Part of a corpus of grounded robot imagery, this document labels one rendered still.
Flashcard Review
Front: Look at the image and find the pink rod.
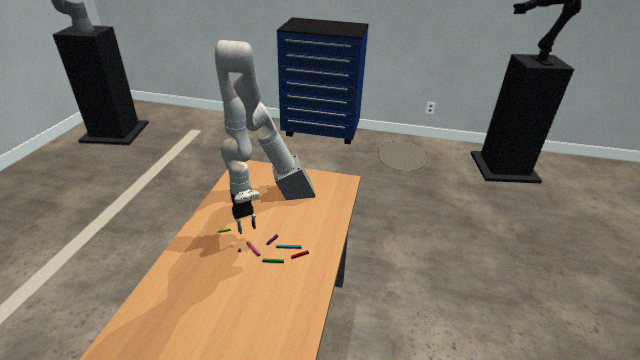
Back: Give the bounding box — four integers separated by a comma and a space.
246, 241, 261, 257

